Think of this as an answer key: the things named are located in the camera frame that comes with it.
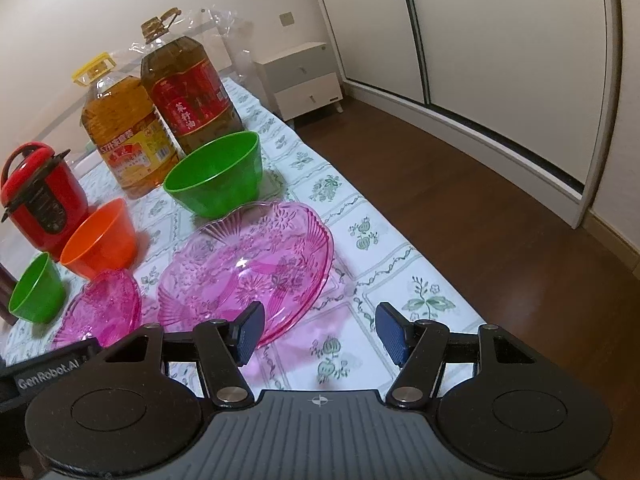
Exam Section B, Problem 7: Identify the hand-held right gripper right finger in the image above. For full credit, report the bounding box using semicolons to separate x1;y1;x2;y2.
375;301;538;408

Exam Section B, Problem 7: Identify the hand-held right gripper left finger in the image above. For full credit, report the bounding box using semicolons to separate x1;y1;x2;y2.
92;301;266;408

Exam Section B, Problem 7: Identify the large pink transparent plate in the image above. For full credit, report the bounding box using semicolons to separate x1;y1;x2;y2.
156;201;335;348

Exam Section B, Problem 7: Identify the green plastic bowl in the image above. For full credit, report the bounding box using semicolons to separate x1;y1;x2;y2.
163;131;262;218
8;252;67;324

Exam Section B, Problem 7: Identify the small pink transparent plate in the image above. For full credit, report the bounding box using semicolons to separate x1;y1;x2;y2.
51;269;143;348

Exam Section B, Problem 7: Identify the orange plastic bowl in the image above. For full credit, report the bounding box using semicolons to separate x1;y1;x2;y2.
60;198;138;281

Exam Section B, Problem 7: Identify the brown cylindrical canister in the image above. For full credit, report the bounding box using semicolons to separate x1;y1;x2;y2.
0;264;15;328

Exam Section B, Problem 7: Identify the green floral checked tablecloth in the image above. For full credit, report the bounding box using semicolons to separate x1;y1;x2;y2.
0;77;488;401

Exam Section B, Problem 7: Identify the red electric pressure cooker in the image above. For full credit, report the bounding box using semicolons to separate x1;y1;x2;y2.
0;142;89;252

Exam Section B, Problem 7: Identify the yellow cap cooking oil bottle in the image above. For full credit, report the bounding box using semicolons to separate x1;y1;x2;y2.
71;51;176;200

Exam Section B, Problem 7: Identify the red label cooking oil bottle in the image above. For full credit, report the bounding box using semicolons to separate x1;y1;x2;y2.
139;7;244;156

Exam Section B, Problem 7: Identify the white nightstand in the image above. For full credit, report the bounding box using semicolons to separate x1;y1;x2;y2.
254;41;345;122

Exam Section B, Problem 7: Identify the white sliding door wardrobe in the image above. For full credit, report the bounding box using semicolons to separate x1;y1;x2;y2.
307;0;623;231

